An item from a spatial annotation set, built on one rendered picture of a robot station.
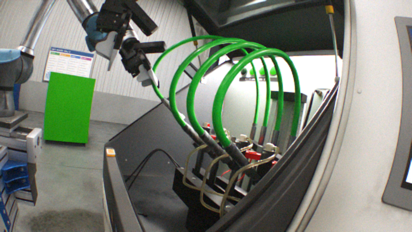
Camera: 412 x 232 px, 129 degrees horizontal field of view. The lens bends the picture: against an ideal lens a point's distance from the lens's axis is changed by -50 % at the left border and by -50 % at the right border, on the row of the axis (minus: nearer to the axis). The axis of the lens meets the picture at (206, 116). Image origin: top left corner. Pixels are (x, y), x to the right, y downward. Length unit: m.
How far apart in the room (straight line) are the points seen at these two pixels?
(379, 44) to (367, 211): 0.29
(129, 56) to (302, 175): 0.59
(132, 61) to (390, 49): 0.70
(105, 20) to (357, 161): 0.55
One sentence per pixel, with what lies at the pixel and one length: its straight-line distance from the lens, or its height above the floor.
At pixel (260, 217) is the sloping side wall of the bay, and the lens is 0.26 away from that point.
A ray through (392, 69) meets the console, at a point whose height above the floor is 1.31.
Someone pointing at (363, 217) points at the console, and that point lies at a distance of 0.31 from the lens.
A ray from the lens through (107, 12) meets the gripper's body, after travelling 0.47.
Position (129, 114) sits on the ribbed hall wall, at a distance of 7.14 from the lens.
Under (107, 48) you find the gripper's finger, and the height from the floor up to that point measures 1.27.
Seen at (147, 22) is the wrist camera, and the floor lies 1.36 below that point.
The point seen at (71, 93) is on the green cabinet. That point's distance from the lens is 3.68.
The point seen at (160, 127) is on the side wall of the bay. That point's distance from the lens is 0.84.
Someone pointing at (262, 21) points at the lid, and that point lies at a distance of 0.76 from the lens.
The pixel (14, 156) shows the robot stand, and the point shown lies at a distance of 0.74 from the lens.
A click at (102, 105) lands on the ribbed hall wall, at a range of 6.95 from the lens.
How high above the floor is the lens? 1.19
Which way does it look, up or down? 3 degrees down
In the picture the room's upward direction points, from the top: 11 degrees clockwise
